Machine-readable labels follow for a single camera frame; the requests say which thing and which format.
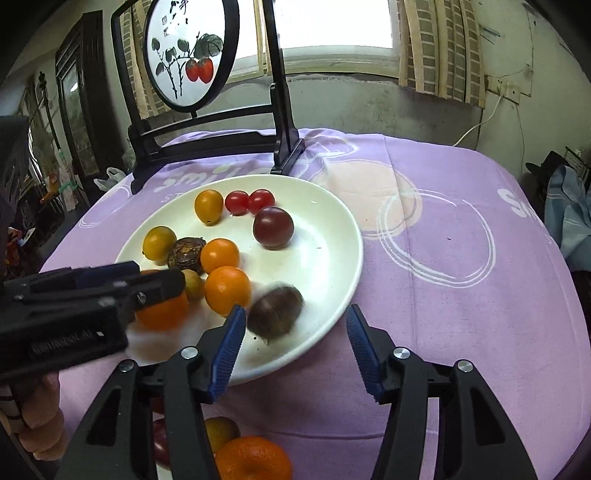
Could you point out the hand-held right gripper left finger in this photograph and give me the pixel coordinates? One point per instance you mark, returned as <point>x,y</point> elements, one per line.
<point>226,355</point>

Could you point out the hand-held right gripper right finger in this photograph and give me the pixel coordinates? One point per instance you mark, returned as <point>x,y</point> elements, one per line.
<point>364,355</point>

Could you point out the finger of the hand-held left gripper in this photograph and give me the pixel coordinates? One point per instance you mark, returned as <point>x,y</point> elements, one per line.
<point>106,273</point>
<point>157,286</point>

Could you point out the smooth orange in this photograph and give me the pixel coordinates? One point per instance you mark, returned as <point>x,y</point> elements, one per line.
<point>219,255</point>
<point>161,314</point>
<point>228,290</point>

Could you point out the small yellow-green fruit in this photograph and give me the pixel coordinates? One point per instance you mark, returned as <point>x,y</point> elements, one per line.
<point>194,285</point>

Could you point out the dark wrinkled passion fruit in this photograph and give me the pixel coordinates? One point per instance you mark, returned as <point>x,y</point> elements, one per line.
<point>186,254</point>

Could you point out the golden yellow orange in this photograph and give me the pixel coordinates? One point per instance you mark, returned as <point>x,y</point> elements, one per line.
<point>159,243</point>
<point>208,207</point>

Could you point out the large dark passion fruit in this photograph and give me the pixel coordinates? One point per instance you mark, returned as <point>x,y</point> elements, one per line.
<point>275,316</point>

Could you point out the white oval plate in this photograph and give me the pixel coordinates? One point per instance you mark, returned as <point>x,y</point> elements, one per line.
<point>314,277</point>

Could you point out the small red cherry tomato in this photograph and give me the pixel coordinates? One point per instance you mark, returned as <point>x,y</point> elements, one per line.
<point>262,201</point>
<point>236,202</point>

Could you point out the large dark purple tomato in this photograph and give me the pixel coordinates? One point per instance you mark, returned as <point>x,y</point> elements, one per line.
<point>273,227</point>

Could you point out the person's left hand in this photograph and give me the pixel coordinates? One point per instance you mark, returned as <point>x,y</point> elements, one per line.
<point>41,415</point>

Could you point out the green-yellow tomato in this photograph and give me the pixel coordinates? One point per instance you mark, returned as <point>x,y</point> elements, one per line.
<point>224,431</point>

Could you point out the white plastic bag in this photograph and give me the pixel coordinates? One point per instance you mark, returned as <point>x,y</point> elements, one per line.
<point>111,177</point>

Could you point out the purple printed tablecloth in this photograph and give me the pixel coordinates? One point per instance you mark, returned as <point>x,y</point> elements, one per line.
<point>461,323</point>

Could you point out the bumpy mandarin orange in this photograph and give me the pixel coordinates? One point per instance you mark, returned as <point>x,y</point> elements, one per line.
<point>254,459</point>

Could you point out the dark red tomato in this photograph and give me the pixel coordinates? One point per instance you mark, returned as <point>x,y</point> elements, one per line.
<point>160,443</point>

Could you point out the dark wooden cabinet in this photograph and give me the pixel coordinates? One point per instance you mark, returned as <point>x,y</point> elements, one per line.
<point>83,92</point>

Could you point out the beige patterned curtain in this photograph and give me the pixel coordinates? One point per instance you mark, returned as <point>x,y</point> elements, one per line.
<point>438,46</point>
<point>147,83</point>

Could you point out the black framed round painting screen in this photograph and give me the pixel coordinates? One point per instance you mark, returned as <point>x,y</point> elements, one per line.
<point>184,41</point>

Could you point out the blue cloth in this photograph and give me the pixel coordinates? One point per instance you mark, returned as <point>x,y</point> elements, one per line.
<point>568,217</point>

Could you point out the black chair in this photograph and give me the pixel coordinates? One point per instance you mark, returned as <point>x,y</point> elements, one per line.
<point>545,173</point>

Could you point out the window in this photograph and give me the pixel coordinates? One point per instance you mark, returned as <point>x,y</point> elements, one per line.
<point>332,27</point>

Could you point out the white wall socket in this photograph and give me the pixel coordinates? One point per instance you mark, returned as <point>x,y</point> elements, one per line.
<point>508,86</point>

